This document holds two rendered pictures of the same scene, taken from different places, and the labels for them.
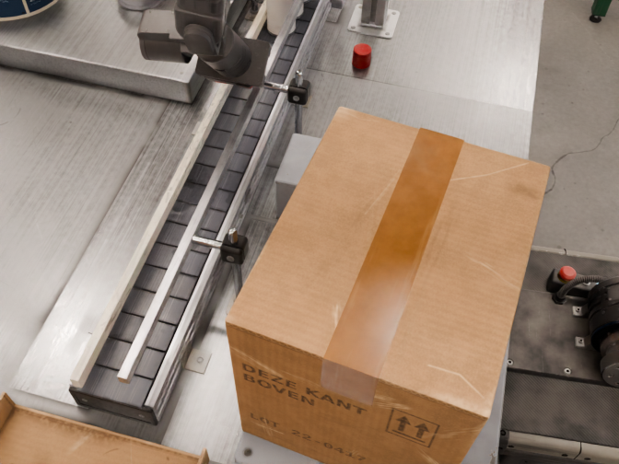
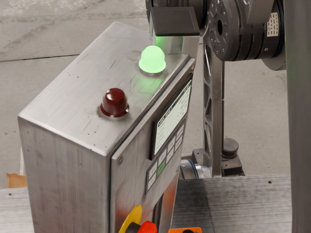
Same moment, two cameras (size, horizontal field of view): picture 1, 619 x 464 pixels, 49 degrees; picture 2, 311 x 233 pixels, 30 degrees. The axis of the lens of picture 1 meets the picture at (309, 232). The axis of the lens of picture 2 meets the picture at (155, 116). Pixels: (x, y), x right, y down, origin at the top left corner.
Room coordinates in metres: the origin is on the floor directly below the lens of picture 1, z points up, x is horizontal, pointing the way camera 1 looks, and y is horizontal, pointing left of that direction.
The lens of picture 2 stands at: (1.33, 0.32, 1.84)
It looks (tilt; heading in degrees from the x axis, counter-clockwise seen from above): 45 degrees down; 246
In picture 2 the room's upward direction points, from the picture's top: 6 degrees clockwise
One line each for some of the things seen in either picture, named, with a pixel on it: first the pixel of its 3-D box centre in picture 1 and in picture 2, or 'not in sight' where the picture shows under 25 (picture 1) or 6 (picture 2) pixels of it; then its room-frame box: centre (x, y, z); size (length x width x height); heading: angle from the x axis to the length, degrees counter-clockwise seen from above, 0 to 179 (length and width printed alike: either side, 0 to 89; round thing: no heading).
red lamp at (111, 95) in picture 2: not in sight; (115, 101); (1.22, -0.03, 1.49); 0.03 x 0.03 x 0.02
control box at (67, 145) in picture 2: not in sight; (113, 147); (1.21, -0.07, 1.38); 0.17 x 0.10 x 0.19; 42
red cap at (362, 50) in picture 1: (361, 55); not in sight; (1.00, -0.08, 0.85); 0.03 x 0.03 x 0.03
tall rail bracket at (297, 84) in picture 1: (285, 110); not in sight; (0.78, 0.04, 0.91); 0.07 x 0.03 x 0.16; 77
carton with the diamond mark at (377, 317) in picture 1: (386, 306); not in sight; (0.40, -0.09, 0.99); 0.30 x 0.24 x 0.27; 160
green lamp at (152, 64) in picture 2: not in sight; (152, 58); (1.17, -0.07, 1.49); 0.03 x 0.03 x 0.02
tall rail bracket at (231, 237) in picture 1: (220, 264); not in sight; (0.49, 0.11, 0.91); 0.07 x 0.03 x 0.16; 77
